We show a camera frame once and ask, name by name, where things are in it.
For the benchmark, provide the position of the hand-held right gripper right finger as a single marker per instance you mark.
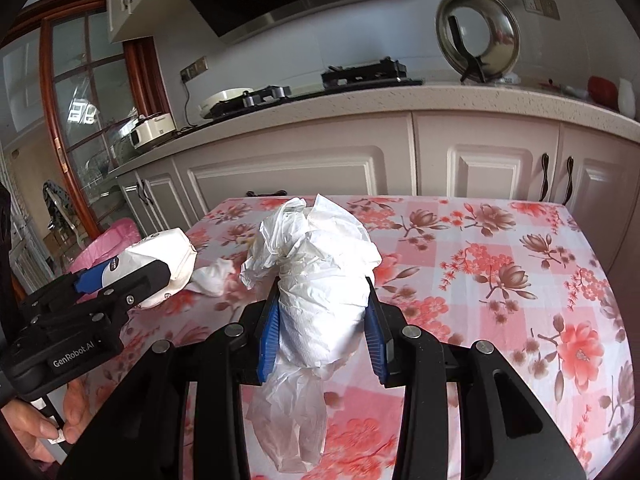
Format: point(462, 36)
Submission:
point(376, 340)

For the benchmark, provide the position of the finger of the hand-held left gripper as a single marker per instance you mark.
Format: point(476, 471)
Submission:
point(145, 282)
point(92, 277)

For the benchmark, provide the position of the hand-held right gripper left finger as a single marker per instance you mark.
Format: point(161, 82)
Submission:
point(267, 340)

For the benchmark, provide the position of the white paper packet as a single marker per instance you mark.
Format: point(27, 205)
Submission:
point(160, 250)

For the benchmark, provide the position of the pink trash bag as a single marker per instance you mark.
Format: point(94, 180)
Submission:
point(110, 240)

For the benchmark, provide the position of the white plastic bag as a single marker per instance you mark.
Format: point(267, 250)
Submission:
point(320, 270)

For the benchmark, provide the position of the person's left hand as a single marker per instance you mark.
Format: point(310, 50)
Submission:
point(30, 430)

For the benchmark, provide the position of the crumpled white tissue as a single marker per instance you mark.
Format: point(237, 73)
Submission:
point(212, 280)

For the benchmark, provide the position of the dark patterned cloth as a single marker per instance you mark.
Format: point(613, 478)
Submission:
point(57, 200)

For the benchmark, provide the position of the floral pink tablecloth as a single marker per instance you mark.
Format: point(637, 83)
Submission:
point(475, 285)

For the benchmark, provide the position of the white rice cooker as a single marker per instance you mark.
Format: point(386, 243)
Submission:
point(155, 130)

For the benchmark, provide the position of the wooden glass door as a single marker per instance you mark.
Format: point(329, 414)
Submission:
point(50, 110)

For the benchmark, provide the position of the white shallow pan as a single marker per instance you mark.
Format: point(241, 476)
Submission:
point(225, 95)

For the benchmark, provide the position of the wide cream cabinet door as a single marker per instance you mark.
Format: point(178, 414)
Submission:
point(300, 135)

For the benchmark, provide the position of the speckled kitchen countertop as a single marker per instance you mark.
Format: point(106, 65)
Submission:
point(400, 97)

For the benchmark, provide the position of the black gas stove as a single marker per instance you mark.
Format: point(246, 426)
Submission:
point(360, 75)

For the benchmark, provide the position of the black lid stand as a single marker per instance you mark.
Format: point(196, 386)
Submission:
point(456, 40)

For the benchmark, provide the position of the steel pot lid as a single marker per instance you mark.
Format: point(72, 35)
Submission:
point(505, 35)

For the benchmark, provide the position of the red container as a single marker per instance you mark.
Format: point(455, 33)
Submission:
point(602, 90)

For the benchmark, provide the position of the white jar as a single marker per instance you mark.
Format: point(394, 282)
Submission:
point(627, 97)

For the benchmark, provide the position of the bronze wall outlet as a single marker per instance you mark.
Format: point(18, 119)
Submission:
point(194, 69)

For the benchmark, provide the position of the cream wall cabinet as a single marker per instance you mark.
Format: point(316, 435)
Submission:
point(140, 10)

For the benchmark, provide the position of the white wall outlet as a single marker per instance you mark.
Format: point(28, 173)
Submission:
point(540, 5)

